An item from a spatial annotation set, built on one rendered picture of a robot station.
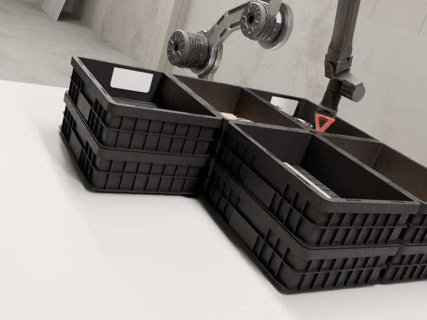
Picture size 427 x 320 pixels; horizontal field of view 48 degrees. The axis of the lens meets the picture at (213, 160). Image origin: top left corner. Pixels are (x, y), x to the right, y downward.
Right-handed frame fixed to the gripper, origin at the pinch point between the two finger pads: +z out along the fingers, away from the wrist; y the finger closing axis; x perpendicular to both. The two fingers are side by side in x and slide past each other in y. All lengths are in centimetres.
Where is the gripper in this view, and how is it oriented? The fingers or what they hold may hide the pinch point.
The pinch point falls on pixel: (319, 131)
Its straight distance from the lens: 169.2
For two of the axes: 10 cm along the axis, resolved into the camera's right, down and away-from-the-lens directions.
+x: -9.2, -3.5, 1.7
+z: -2.8, 9.0, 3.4
